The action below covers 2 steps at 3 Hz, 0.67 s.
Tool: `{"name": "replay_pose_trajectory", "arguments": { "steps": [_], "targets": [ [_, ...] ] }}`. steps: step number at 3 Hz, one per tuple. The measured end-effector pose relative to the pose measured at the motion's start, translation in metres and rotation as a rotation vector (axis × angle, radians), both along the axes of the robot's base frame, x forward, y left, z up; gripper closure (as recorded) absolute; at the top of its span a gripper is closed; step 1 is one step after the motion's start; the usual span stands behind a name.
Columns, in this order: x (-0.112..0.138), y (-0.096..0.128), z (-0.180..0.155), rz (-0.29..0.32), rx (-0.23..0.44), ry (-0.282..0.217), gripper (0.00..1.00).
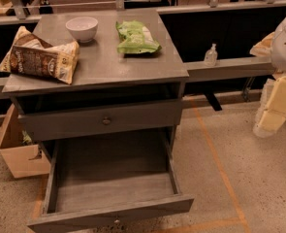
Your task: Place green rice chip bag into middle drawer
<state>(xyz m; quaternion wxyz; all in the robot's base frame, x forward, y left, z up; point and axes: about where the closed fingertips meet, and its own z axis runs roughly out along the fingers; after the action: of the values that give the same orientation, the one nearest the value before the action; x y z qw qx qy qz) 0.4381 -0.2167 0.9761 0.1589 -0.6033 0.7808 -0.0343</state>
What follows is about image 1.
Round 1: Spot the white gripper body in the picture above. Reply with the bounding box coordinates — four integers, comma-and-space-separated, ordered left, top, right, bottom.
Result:
253, 79, 274, 138

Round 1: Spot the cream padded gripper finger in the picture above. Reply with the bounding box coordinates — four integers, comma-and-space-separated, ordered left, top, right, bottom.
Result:
260, 75, 286, 134

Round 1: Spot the green rice chip bag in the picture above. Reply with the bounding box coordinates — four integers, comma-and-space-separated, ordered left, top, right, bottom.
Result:
115, 20, 161, 54

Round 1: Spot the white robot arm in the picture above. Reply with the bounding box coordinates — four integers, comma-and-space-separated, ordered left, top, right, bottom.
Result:
250, 17, 286, 138

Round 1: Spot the grey wooden drawer cabinet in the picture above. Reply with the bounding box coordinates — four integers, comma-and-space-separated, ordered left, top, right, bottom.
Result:
1, 9, 195, 233

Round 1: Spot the open grey middle drawer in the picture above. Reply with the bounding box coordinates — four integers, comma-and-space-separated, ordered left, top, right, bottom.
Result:
28, 129, 193, 233

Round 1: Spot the closed grey top drawer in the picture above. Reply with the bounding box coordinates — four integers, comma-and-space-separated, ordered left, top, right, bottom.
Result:
19, 99, 182, 141

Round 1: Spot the brown and cream chip bag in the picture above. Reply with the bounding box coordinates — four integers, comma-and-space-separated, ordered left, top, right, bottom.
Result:
0, 26, 79, 84

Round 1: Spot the grey metal railing shelf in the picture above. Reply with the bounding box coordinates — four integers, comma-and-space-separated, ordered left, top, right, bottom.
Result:
0, 57, 275, 99

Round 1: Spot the clear sanitizer pump bottle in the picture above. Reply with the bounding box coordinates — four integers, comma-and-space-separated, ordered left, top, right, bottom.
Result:
204, 44, 218, 67

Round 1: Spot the white ceramic bowl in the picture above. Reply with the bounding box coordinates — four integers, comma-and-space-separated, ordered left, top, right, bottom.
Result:
65, 17, 98, 43

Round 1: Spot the brown cardboard box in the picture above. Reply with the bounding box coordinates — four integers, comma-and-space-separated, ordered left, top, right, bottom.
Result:
0, 104, 50, 179

